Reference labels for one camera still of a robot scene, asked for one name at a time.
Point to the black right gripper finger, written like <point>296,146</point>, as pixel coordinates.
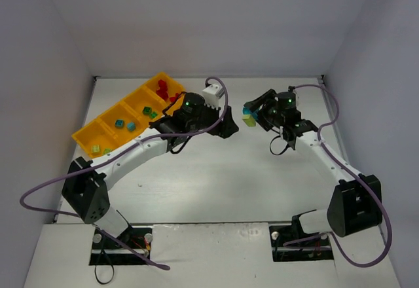
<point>260,101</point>
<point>259,120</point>

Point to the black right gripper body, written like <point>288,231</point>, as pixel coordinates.
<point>265,112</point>

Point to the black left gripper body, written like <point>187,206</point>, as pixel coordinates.
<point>218,122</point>

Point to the cyan rounded lego piece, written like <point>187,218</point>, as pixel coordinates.
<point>246,111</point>

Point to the red curved lego piece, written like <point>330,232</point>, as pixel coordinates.
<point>162,90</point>

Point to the cyan small lego brick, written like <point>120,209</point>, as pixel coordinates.
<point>131,126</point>

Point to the lime green lego brick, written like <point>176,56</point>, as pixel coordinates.
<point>95,149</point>

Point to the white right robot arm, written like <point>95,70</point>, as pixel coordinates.
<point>353,204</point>

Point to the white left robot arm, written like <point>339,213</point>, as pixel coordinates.
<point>87,186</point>

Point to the yellow four-compartment sorting tray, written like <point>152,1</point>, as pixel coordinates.
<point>102,131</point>

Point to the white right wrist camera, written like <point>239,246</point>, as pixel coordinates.
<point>294,91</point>

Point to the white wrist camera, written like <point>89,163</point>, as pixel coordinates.
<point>212,94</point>
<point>294,91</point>

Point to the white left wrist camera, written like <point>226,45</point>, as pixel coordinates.
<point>212,94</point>

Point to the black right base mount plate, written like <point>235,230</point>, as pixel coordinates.
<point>289,246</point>

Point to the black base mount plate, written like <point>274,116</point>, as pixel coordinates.
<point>289,246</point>
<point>105,252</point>

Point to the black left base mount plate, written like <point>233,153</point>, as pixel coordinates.
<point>105,252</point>

